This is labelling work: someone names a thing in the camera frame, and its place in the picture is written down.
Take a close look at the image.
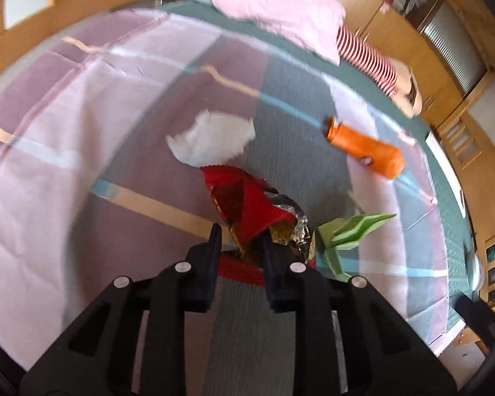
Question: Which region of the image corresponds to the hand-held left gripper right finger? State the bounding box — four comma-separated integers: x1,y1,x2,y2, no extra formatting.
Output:
261,237,458,396

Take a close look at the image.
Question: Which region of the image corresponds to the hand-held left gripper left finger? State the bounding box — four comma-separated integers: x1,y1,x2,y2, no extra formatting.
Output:
18,223,223,396

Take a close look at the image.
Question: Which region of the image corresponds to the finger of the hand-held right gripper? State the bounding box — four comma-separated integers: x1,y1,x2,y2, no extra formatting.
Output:
456,296,495,356

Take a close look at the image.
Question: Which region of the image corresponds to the red snack wrapper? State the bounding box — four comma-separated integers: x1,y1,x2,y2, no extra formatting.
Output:
200,165,318,287

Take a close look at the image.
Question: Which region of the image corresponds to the white oval object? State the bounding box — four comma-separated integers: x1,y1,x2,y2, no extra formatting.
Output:
464,247,485,293

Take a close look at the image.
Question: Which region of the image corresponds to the light green folded paper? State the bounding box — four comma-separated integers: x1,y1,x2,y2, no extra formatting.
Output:
317,190,398,283

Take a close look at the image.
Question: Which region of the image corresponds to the green bed mat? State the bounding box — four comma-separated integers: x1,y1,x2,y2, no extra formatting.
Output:
161,0,479,335

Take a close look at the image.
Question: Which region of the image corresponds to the white crumpled tissue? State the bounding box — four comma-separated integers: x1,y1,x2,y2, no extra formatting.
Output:
165,109,256,168

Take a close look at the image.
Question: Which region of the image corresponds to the orange packet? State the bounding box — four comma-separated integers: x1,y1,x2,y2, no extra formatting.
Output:
322,116,405,180

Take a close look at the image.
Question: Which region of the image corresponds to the plaid bedsheet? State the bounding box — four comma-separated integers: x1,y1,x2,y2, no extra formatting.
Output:
0,6,452,372

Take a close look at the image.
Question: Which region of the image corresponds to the pink pillow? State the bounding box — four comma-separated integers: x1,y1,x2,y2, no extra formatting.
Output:
210,0,347,67

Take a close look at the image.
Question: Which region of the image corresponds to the frosted window pane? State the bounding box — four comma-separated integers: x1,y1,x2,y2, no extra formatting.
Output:
423,4,487,95

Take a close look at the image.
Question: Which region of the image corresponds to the wooden bunk bed frame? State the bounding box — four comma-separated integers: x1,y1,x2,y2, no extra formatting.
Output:
0,0,495,359

